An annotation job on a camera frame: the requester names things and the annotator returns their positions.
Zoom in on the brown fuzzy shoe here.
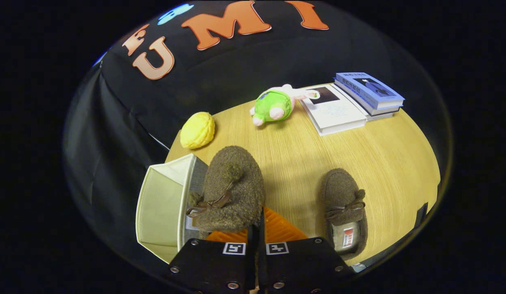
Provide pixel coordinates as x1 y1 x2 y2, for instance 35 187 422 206
186 145 266 241
317 168 368 261

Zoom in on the yellow knitted ball toy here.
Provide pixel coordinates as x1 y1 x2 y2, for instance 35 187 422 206
180 112 215 149

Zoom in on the black backdrop cloth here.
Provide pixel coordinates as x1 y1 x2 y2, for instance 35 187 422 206
101 0 445 152
62 67 173 245

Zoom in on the dark grey flat object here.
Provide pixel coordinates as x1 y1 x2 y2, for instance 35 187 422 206
414 203 428 229

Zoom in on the green and pink plush toy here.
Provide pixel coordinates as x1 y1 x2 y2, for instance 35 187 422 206
249 84 320 127

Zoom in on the white book with dark photo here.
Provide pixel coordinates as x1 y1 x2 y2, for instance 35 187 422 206
300 84 368 136

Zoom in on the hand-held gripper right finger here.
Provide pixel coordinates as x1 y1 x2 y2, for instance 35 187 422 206
259 206 356 294

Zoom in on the grey fabric storage box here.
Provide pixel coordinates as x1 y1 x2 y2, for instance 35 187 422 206
135 153 209 264

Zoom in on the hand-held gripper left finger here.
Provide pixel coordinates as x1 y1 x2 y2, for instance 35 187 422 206
168 224 260 294

